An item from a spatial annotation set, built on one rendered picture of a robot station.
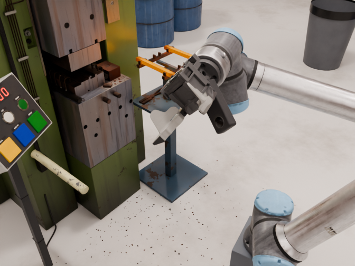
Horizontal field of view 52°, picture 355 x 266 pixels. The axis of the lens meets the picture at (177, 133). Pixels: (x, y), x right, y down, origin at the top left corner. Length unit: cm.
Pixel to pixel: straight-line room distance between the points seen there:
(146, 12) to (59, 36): 283
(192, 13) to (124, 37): 297
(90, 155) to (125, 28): 79
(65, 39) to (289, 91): 115
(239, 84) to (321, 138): 249
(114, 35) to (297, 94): 140
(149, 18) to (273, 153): 237
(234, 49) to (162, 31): 384
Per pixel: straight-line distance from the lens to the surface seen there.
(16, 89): 171
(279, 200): 149
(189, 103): 75
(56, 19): 182
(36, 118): 171
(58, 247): 248
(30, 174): 224
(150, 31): 467
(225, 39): 89
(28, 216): 205
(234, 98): 94
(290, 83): 109
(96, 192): 236
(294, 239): 132
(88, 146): 212
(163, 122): 76
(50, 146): 223
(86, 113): 200
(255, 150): 308
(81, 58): 195
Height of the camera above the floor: 193
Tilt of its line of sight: 37 degrees down
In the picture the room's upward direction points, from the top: straight up
